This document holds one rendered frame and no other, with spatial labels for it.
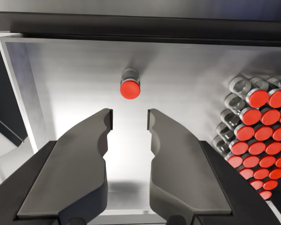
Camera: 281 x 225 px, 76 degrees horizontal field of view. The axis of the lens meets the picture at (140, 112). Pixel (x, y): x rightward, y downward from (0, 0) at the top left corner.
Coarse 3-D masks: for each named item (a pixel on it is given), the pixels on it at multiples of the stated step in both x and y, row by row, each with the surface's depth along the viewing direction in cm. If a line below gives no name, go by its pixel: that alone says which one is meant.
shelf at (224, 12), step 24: (0, 0) 18; (24, 0) 18; (48, 0) 18; (72, 0) 18; (96, 0) 18; (120, 0) 18; (144, 0) 19; (168, 0) 19; (192, 0) 19; (216, 0) 19; (240, 0) 19; (264, 0) 19; (0, 48) 20; (24, 120) 25
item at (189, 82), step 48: (48, 48) 20; (96, 48) 20; (144, 48) 21; (192, 48) 21; (240, 48) 18; (48, 96) 23; (96, 96) 23; (144, 96) 23; (192, 96) 24; (144, 144) 27; (144, 192) 32
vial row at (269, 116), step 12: (264, 84) 21; (276, 96) 19; (264, 108) 21; (264, 120) 21; (276, 120) 21; (264, 132) 21; (252, 144) 22; (264, 144) 22; (252, 156) 23; (240, 168) 25
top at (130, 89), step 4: (128, 80) 18; (132, 80) 18; (124, 84) 18; (128, 84) 18; (132, 84) 18; (136, 84) 18; (120, 88) 18; (124, 88) 18; (128, 88) 18; (132, 88) 18; (136, 88) 18; (120, 92) 18; (124, 92) 18; (128, 92) 18; (132, 92) 18; (136, 92) 18; (124, 96) 18; (128, 96) 18; (132, 96) 18; (136, 96) 18
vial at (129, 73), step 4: (128, 68) 21; (132, 68) 21; (124, 72) 20; (128, 72) 20; (132, 72) 20; (136, 72) 21; (124, 76) 19; (128, 76) 19; (132, 76) 19; (136, 76) 19; (120, 80) 20; (124, 80) 18; (136, 80) 19; (120, 84) 19
